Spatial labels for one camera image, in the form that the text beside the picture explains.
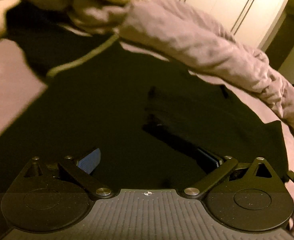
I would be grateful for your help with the black knit sweater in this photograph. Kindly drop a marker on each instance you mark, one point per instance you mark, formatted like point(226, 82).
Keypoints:
point(127, 109)

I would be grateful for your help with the white wardrobe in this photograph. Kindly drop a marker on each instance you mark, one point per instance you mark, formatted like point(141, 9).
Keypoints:
point(231, 7)

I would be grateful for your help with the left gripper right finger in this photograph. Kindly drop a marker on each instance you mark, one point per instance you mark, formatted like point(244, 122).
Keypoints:
point(210, 158)

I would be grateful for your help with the purple bed sheet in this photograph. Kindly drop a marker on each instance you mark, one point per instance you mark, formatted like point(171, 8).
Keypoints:
point(9, 84)

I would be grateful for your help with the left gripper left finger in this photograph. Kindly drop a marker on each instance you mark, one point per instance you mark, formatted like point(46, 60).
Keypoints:
point(89, 162)

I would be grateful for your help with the purple duvet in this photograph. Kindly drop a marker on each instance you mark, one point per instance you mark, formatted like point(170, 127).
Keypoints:
point(189, 35)

